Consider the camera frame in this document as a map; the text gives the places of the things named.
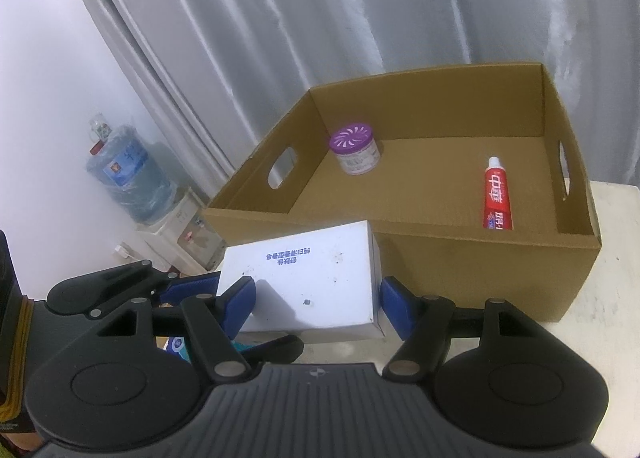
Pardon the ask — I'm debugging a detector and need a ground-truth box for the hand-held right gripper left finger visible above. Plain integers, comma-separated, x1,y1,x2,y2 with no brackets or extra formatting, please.
95,275,257,383

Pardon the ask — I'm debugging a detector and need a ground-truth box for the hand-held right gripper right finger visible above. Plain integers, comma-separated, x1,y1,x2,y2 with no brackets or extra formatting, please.
379,276,539,383

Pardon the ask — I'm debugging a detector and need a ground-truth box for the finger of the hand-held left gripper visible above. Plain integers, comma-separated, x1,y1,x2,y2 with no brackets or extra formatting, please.
149,268,223,309
239,335,305,365

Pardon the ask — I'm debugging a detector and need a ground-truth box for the brown cardboard box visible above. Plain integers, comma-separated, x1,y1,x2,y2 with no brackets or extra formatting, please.
202,62,603,324

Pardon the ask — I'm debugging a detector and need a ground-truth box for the white carton box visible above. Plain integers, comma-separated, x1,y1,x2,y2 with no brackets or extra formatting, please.
215,220,387,343

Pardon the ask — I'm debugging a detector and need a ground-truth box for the purple lid air freshener jar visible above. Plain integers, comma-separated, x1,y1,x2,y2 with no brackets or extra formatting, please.
328,122,381,176

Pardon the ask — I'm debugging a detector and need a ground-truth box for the white water dispenser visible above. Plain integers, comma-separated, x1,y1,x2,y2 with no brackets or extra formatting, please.
136,186,227,273

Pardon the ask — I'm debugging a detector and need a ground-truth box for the blue water bottle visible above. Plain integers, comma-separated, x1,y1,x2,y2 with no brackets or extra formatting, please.
84,124,177,226

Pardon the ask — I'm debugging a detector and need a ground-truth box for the red toothpaste tube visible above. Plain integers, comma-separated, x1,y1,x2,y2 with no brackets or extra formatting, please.
482,156,515,232

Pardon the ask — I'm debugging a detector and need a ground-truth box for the grey curtain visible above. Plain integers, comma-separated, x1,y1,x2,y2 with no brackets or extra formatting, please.
49,0,640,185

